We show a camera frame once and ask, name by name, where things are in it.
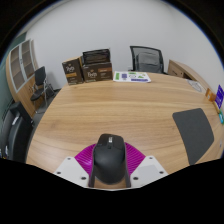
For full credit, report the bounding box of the white printed paper sheet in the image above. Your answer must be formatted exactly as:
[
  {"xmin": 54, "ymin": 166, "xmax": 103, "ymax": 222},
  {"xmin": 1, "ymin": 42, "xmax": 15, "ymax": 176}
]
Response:
[{"xmin": 113, "ymin": 70, "xmax": 152, "ymax": 84}]

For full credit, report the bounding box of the black computer mouse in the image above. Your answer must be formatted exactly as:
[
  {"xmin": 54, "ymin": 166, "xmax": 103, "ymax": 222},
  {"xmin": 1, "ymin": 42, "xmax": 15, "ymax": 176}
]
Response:
[{"xmin": 92, "ymin": 133, "xmax": 127, "ymax": 185}]

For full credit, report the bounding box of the wooden side cabinet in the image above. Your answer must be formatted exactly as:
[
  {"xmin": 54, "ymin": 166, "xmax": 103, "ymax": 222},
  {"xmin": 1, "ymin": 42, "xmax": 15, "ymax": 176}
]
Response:
[{"xmin": 167, "ymin": 59, "xmax": 213, "ymax": 91}]

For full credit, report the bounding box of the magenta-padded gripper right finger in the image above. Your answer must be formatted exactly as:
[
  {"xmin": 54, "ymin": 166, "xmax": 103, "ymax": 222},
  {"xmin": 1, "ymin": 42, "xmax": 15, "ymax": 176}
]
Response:
[{"xmin": 123, "ymin": 141, "xmax": 169, "ymax": 188}]

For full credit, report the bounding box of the black leather office chair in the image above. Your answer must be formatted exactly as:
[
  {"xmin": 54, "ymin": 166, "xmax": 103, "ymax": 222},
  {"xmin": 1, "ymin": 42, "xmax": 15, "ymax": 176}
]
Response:
[{"xmin": 0, "ymin": 101, "xmax": 35, "ymax": 163}]

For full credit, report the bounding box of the wide brown cardboard box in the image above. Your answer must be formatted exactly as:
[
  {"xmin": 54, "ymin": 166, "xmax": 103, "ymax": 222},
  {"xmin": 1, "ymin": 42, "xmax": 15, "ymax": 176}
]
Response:
[{"xmin": 81, "ymin": 61, "xmax": 114, "ymax": 83}]

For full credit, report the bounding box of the black mesh office chair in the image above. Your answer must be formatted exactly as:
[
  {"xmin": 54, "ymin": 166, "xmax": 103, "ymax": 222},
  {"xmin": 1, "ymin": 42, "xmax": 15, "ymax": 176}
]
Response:
[{"xmin": 129, "ymin": 45, "xmax": 167, "ymax": 75}]

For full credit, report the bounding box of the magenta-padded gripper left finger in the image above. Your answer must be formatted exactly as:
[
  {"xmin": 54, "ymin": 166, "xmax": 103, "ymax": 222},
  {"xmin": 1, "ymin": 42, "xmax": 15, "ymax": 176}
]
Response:
[{"xmin": 53, "ymin": 141, "xmax": 98, "ymax": 188}]

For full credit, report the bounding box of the dark open cardboard box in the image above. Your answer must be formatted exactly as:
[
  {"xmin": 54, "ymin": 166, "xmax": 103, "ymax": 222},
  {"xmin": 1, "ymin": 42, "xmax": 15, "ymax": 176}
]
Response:
[{"xmin": 82, "ymin": 48, "xmax": 112, "ymax": 66}]

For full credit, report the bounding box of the dark grey mouse pad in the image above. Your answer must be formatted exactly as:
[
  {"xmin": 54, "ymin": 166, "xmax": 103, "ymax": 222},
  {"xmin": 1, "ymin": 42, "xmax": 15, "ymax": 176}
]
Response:
[{"xmin": 171, "ymin": 107, "xmax": 215, "ymax": 166}]

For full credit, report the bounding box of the purple card package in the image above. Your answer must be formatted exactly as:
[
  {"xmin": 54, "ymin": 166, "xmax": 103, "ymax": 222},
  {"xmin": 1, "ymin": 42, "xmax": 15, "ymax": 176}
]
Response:
[{"xmin": 214, "ymin": 84, "xmax": 224, "ymax": 110}]

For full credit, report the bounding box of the round clear disc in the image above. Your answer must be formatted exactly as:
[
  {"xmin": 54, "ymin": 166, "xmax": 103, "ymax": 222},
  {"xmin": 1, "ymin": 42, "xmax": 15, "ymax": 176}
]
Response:
[{"xmin": 187, "ymin": 79, "xmax": 204, "ymax": 93}]

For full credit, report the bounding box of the wooden shelf unit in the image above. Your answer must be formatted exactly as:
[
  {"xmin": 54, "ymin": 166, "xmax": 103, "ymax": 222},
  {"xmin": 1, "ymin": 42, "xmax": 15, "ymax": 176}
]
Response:
[{"xmin": 5, "ymin": 39, "xmax": 39, "ymax": 118}]

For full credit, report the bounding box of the small orange box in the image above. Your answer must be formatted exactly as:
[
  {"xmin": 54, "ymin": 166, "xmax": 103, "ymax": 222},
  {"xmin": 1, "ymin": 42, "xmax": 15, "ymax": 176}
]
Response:
[{"xmin": 204, "ymin": 87, "xmax": 218, "ymax": 103}]

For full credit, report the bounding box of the black visitor chair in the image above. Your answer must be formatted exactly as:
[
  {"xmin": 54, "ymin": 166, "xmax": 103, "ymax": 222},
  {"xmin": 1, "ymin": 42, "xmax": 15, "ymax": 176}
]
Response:
[{"xmin": 29, "ymin": 65, "xmax": 56, "ymax": 108}]

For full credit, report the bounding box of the small brown cardboard box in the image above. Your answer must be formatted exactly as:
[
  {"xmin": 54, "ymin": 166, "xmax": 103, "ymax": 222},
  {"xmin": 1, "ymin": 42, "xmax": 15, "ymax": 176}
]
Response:
[{"xmin": 61, "ymin": 57, "xmax": 85, "ymax": 86}]

